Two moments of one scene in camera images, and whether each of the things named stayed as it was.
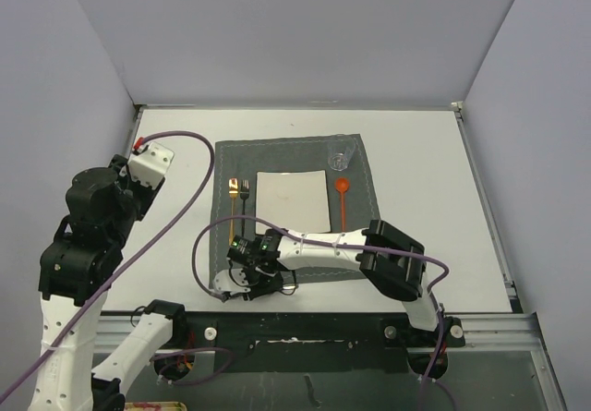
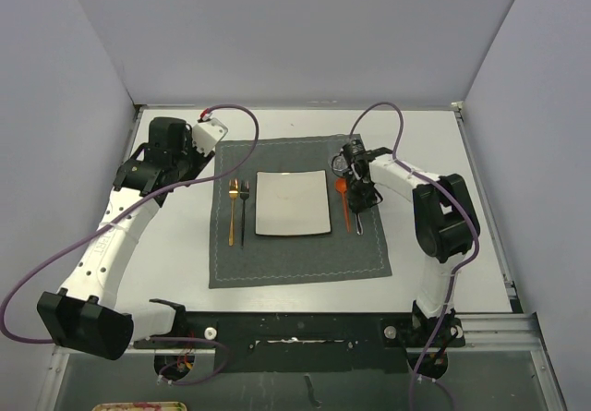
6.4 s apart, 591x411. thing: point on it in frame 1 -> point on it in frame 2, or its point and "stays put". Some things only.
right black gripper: (256, 291) -> (360, 202)
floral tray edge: (156, 405) stays put
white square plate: (296, 201) stays put
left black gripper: (148, 191) -> (199, 158)
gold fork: (233, 191) stays put
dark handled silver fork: (245, 192) stays put
